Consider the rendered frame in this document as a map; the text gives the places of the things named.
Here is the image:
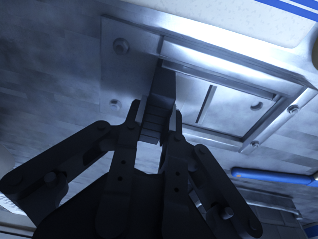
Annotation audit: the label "white speckled board blue stripes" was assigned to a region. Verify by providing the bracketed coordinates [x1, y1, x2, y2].
[125, 0, 318, 50]

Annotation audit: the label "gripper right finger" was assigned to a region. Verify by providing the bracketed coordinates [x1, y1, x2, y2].
[158, 109, 264, 239]

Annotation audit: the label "grey steel tray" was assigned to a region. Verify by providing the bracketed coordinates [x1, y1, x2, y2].
[229, 183, 308, 239]

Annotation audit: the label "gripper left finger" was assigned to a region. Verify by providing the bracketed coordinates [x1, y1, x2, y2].
[0, 99, 143, 239]

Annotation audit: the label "steel mandoline body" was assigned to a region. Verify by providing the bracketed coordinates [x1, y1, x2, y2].
[100, 14, 318, 155]

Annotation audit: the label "white printed paper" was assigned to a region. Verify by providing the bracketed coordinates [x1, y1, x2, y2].
[0, 193, 26, 215]

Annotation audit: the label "blue handled tool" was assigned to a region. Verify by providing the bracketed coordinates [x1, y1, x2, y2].
[230, 166, 318, 186]

